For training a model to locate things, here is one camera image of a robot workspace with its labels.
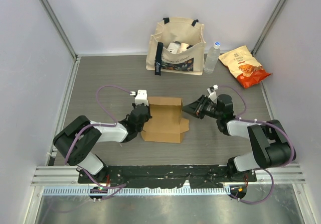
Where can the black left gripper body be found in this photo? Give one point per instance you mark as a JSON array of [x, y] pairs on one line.
[[140, 128]]

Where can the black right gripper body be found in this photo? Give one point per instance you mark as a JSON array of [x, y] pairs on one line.
[[210, 109]]

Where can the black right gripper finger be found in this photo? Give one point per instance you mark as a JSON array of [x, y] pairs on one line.
[[196, 106], [197, 114]]

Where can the brown cardboard box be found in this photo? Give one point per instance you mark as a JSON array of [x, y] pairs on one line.
[[166, 124]]

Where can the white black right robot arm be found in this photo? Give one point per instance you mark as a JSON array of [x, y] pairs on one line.
[[269, 143]]

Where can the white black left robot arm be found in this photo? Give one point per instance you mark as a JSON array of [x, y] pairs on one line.
[[76, 141]]

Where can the cassava chips bag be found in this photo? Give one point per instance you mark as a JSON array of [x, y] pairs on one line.
[[244, 67]]

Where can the clear plastic water bottle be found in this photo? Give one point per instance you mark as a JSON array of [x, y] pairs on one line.
[[212, 58]]

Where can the beige canvas tote bag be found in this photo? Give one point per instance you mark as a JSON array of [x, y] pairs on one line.
[[183, 30]]

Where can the white items inside bag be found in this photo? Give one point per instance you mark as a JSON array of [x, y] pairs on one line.
[[177, 47]]

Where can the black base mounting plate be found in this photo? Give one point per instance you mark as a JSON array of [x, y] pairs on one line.
[[170, 176]]

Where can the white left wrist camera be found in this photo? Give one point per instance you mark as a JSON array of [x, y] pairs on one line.
[[140, 97]]

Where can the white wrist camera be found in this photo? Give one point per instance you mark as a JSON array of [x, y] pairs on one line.
[[140, 97], [212, 92]]

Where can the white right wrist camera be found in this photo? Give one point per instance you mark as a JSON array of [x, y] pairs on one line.
[[212, 92]]

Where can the aluminium front rail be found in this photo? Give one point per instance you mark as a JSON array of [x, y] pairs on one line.
[[70, 175]]

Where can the white slotted cable duct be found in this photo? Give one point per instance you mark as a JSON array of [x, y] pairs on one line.
[[93, 191]]

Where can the aluminium frame post right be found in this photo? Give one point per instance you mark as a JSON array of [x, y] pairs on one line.
[[269, 24]]

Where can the aluminium frame post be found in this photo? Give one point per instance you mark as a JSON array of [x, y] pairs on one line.
[[57, 25], [269, 24]]

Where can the aluminium frame post left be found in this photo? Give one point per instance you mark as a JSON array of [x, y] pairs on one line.
[[57, 25]]

